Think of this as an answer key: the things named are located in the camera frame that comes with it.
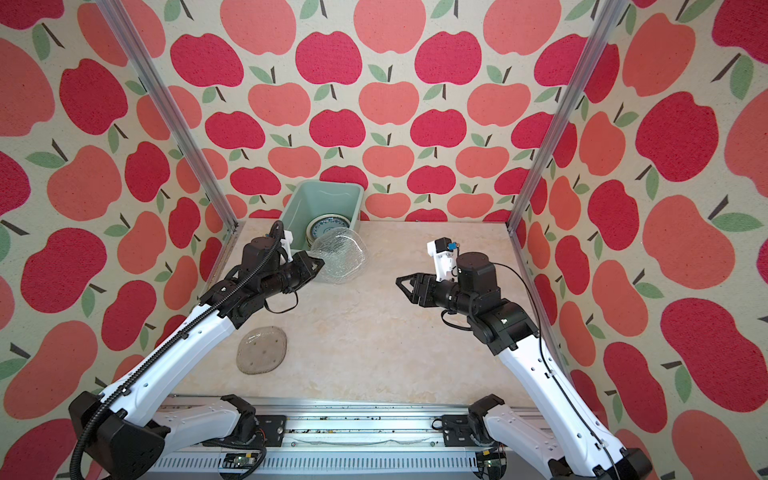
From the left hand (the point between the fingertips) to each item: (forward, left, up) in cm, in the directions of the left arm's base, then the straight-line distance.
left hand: (331, 262), depth 74 cm
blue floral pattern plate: (+37, +10, -22) cm, 44 cm away
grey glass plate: (-11, +23, -28) cm, 38 cm away
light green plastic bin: (+43, +15, -15) cm, 48 cm away
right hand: (-7, -20, +3) cm, 21 cm away
